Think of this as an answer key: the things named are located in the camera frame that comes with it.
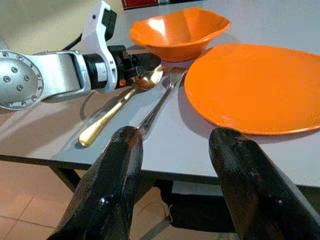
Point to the orange plastic bowl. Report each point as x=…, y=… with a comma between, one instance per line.
x=180, y=32

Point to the red cardboard box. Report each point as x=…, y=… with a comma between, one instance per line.
x=140, y=3

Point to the black metal table frame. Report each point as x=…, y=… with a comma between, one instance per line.
x=66, y=175

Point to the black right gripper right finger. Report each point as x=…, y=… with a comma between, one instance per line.
x=252, y=190

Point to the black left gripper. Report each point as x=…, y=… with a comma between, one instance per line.
x=125, y=63

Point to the orange plastic plate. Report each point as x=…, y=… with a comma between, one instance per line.
x=252, y=87

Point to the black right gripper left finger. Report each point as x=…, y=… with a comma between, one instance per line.
x=107, y=185

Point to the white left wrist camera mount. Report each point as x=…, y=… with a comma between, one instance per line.
x=97, y=37

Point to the silver metal fork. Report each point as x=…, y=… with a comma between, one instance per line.
x=162, y=97

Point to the gold metal spoon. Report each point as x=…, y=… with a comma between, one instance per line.
x=117, y=110

